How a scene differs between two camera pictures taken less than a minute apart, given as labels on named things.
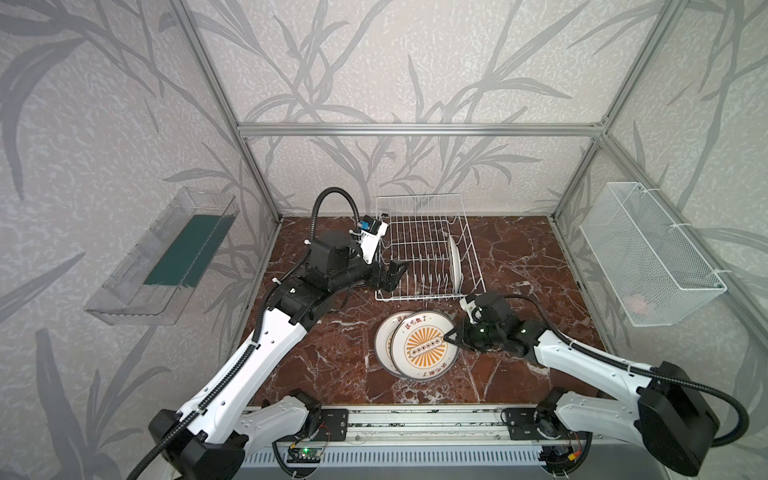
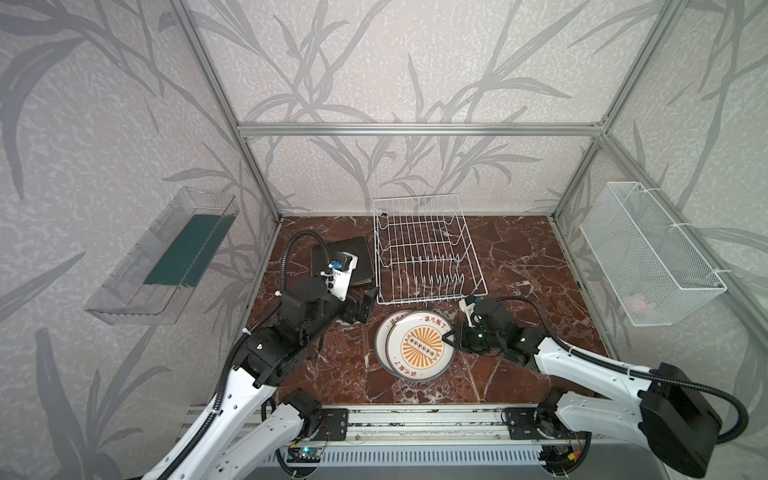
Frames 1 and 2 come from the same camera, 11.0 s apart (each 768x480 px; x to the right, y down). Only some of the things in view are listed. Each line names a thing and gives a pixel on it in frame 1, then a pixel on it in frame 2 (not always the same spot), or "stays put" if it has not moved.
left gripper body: (383, 275) -> (354, 305)
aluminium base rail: (426, 424) stays put
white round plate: (455, 265) -> (415, 346)
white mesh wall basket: (656, 272) stays put
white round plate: (418, 349) -> (381, 350)
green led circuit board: (307, 455) stays put
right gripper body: (475, 334) stays put
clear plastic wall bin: (156, 282) stays put
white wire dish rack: (434, 237) stays put
